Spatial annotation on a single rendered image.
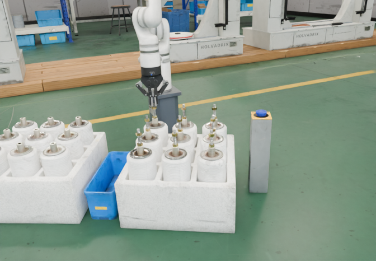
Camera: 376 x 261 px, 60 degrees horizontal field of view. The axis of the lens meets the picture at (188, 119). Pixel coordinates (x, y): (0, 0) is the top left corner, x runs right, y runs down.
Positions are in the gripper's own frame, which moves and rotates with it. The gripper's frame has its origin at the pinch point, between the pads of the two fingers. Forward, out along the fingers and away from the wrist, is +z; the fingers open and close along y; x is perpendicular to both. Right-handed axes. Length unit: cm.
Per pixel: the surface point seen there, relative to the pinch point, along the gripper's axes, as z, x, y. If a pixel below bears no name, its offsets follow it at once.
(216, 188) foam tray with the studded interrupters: 17.6, -36.7, 16.9
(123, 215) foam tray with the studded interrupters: 29.5, -29.3, -13.4
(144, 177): 16.6, -27.9, -5.2
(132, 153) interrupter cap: 9.7, -23.4, -8.4
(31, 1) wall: -15, 765, -268
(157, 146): 12.0, -15.4, -0.1
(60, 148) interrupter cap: 9.9, -13.8, -33.7
